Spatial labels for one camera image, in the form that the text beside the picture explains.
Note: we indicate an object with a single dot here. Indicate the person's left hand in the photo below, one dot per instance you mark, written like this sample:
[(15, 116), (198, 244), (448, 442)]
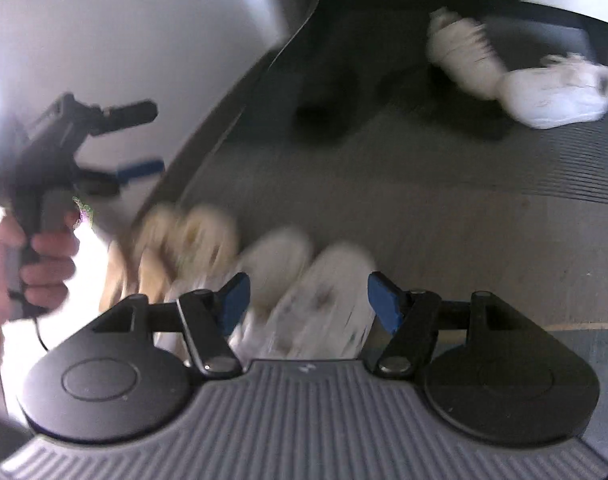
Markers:
[(48, 270)]

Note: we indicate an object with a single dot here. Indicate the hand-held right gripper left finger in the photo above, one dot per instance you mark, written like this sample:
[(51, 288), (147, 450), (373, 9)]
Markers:
[(233, 302)]

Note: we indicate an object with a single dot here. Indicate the grey ribbed door mat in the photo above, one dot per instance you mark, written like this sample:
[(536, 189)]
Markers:
[(409, 175)]

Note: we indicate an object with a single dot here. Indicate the beige clog with holes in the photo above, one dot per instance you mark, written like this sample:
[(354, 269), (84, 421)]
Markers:
[(153, 240), (208, 240)]

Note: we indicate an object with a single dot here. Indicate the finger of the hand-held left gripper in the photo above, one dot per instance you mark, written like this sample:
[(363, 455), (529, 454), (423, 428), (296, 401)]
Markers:
[(141, 169), (133, 112)]

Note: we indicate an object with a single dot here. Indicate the cream lace-up sneaker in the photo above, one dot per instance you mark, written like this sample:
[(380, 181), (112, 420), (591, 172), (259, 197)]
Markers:
[(329, 300), (279, 265)]

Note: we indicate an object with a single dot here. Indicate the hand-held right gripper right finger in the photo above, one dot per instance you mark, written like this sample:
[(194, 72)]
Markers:
[(384, 305)]

